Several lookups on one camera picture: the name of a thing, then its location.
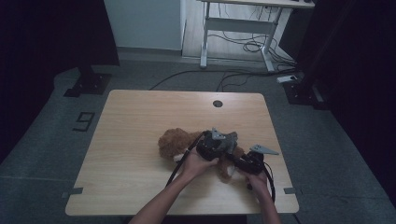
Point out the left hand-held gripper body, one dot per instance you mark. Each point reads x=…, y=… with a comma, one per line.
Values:
x=213, y=146

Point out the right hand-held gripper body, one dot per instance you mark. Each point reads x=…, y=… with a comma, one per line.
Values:
x=255, y=163

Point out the gray cloth garment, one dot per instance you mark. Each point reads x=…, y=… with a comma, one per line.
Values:
x=232, y=141

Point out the brown teddy bear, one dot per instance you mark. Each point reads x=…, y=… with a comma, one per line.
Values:
x=174, y=144

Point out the person's right hand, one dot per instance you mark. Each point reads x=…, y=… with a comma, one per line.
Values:
x=257, y=182

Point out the person's left hand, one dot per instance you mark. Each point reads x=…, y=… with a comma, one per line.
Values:
x=196, y=166

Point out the gray tape strip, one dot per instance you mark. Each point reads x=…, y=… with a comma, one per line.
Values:
x=73, y=191
x=292, y=190

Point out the white power strip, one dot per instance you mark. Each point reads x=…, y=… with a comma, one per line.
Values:
x=287, y=78

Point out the black tape floor mark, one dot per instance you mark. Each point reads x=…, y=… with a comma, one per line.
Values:
x=84, y=121

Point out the dark curtain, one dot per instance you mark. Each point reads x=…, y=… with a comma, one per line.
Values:
x=358, y=62
x=46, y=46

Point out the black stand base plate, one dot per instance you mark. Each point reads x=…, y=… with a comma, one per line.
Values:
x=88, y=84
x=303, y=93

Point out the white metal frame desk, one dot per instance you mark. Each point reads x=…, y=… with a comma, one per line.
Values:
x=239, y=25

